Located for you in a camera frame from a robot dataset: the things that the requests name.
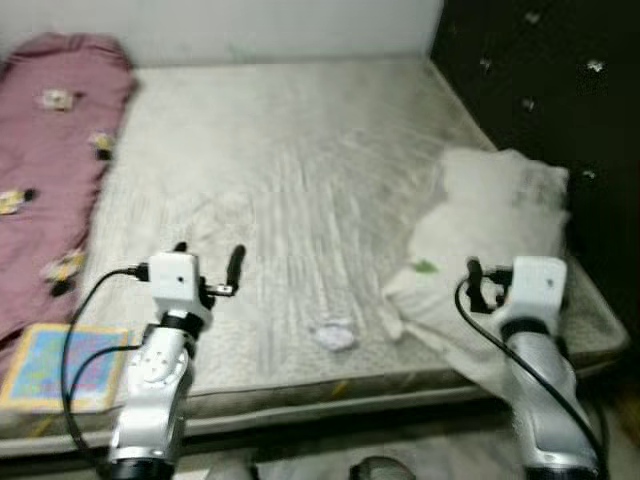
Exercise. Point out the blue yellow children's board book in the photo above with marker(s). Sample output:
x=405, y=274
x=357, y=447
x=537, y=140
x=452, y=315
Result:
x=45, y=365

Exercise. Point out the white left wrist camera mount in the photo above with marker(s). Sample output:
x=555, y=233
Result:
x=172, y=278

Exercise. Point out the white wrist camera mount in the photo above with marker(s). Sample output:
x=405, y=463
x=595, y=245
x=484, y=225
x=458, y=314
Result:
x=538, y=285
x=172, y=278

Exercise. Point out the grey robot leg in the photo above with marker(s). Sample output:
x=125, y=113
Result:
x=382, y=469
x=232, y=470

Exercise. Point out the grey robot left leg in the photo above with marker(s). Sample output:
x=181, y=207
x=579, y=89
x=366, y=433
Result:
x=232, y=470

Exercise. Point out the white quilted mattress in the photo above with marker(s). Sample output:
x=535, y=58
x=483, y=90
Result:
x=280, y=180

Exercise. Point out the black tufted headboard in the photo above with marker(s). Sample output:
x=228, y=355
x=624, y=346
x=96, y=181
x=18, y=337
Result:
x=540, y=90

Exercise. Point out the cream pillow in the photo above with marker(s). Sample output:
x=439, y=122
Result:
x=490, y=210

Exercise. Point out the purple cartoon print blanket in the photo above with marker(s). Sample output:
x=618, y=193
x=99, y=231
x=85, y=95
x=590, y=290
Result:
x=50, y=150

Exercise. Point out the grey robot right leg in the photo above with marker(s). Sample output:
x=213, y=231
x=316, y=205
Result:
x=382, y=469

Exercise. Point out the white wrapper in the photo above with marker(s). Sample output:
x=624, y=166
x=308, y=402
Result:
x=333, y=336

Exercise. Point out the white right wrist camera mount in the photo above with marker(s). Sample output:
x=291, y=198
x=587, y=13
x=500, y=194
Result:
x=538, y=285

